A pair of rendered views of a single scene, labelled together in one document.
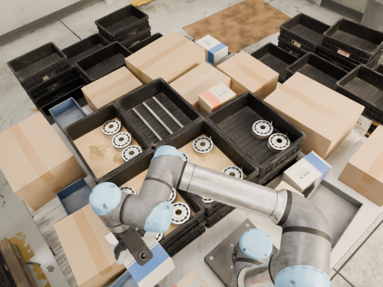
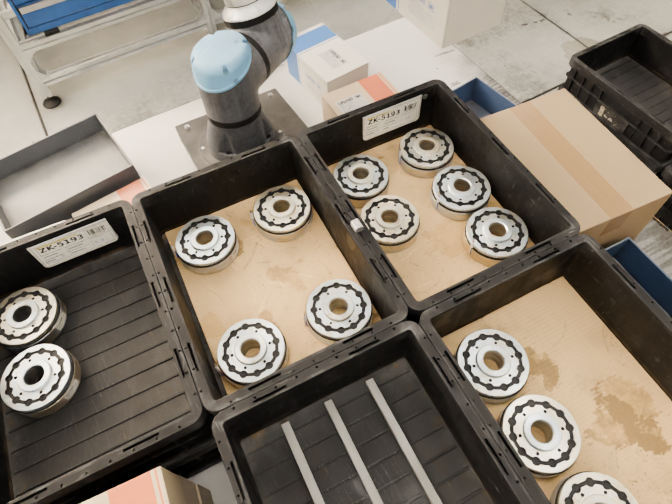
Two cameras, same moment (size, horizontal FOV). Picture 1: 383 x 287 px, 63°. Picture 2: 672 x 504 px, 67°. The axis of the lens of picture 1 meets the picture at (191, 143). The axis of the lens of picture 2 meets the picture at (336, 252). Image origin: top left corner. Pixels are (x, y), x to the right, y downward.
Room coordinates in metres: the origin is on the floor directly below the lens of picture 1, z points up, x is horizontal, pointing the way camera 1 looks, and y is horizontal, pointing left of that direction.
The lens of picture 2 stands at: (1.18, 0.12, 1.56)
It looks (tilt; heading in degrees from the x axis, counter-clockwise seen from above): 58 degrees down; 189
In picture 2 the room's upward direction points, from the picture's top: 5 degrees counter-clockwise
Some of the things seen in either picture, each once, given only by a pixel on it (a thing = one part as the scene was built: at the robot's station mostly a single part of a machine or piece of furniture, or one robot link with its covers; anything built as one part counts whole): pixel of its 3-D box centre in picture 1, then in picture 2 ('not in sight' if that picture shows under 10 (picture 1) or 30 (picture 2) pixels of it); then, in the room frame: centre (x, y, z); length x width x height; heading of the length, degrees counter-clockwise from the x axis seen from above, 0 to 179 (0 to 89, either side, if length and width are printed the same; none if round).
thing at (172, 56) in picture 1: (166, 66); not in sight; (1.62, 0.10, 0.80); 0.40 x 0.30 x 0.20; 128
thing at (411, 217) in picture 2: (164, 194); (389, 218); (0.67, 0.14, 0.86); 0.10 x 0.10 x 0.01
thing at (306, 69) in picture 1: (313, 88); not in sight; (1.75, -1.01, 0.31); 0.40 x 0.30 x 0.34; 35
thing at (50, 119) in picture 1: (74, 115); not in sight; (1.81, 0.92, 0.26); 0.40 x 0.30 x 0.23; 125
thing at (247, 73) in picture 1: (246, 80); not in sight; (1.43, -0.38, 0.78); 0.30 x 0.22 x 0.16; 33
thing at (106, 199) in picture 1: (110, 204); not in sight; (0.36, 0.22, 1.41); 0.09 x 0.08 x 0.11; 69
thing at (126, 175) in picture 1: (151, 203); (424, 200); (0.63, 0.20, 0.87); 0.40 x 0.30 x 0.11; 31
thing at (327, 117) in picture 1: (308, 116); not in sight; (1.07, -0.64, 0.80); 0.40 x 0.30 x 0.20; 39
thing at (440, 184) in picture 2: not in sight; (461, 187); (0.59, 0.27, 0.86); 0.10 x 0.10 x 0.01
